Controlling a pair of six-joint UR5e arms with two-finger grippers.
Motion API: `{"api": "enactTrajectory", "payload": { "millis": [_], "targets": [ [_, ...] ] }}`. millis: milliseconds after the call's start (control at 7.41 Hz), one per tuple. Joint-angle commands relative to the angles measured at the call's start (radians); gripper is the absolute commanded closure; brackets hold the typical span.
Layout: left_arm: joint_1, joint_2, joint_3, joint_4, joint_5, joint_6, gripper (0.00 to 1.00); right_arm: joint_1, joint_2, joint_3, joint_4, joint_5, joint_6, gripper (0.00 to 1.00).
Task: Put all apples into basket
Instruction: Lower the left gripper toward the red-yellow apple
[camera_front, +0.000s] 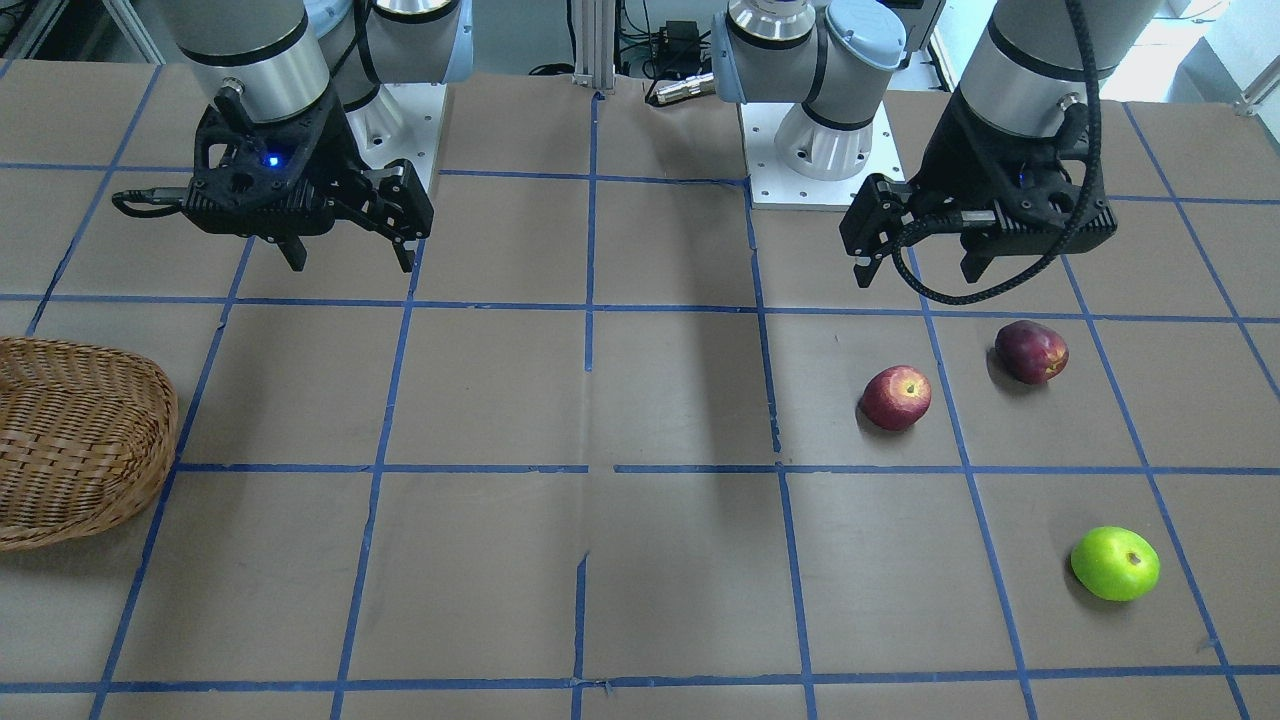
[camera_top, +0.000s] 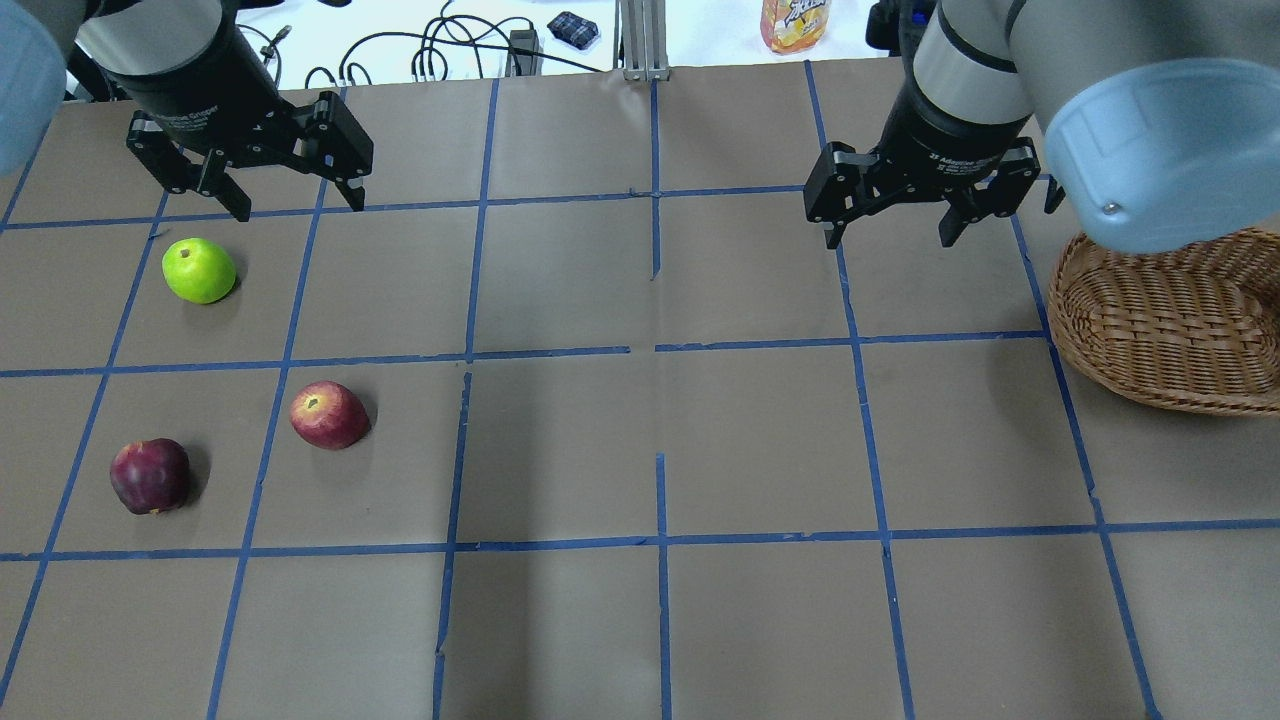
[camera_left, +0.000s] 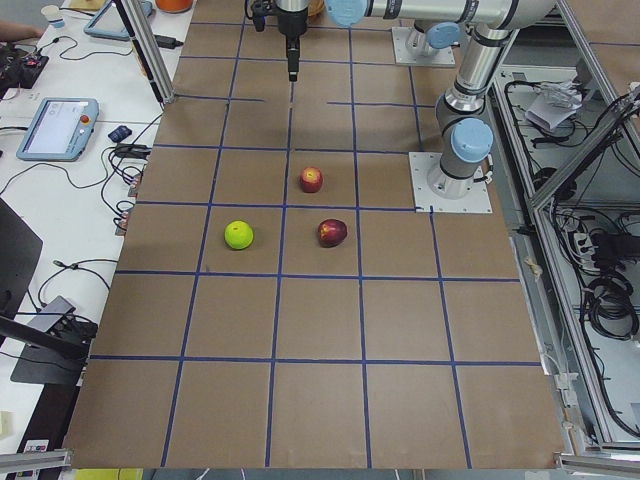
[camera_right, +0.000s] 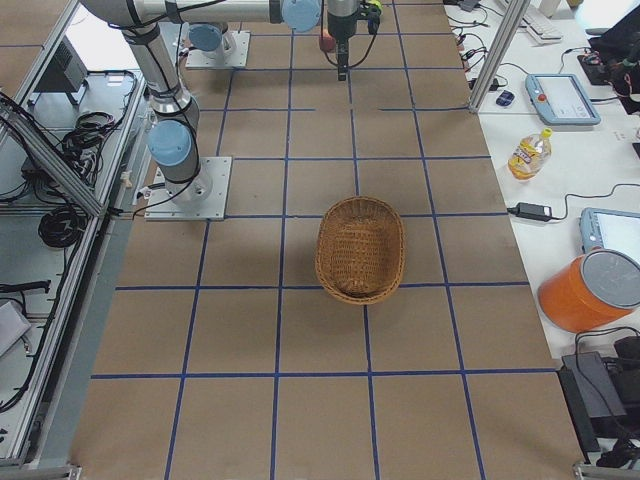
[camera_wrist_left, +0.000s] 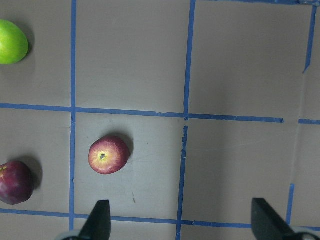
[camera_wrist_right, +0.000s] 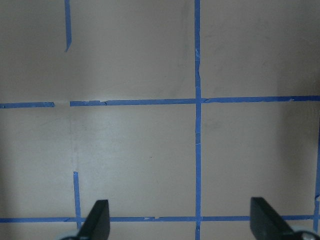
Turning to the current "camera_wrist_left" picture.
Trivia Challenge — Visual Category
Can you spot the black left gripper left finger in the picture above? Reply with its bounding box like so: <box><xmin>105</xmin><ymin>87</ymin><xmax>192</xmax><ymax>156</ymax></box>
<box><xmin>78</xmin><ymin>200</ymin><xmax>111</xmax><ymax>240</ymax></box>

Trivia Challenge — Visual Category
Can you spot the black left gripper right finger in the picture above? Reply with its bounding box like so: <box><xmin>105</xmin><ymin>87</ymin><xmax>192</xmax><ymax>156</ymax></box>
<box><xmin>251</xmin><ymin>198</ymin><xmax>296</xmax><ymax>240</ymax></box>

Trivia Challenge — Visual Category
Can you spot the red yellow apple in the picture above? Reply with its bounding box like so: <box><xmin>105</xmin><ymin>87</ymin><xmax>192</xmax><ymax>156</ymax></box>
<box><xmin>88</xmin><ymin>135</ymin><xmax>130</xmax><ymax>175</ymax></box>

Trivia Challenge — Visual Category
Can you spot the dark red apple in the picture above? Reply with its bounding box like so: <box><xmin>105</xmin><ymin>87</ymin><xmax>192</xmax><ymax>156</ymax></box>
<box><xmin>0</xmin><ymin>161</ymin><xmax>34</xmax><ymax>205</ymax></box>

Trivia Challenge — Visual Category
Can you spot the green apple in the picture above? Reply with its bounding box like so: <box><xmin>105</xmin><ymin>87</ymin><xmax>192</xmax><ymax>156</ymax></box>
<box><xmin>0</xmin><ymin>19</ymin><xmax>29</xmax><ymax>65</ymax></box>

